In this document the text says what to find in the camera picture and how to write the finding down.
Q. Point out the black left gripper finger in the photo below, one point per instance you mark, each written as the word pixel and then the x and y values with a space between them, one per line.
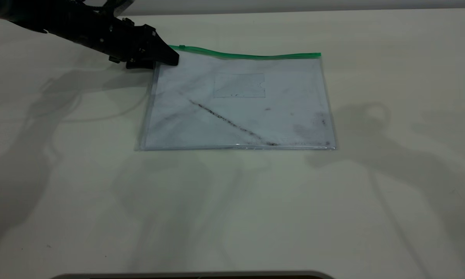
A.
pixel 139 65
pixel 164 52

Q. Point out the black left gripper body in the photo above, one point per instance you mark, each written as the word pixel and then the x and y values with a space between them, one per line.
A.
pixel 127 40

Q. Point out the clear zipper bag green zip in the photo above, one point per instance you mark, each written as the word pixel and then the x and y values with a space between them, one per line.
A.
pixel 236 124

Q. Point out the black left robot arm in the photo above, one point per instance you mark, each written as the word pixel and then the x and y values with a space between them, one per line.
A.
pixel 50 19

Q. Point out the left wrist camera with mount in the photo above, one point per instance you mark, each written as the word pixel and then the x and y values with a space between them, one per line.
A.
pixel 116 6

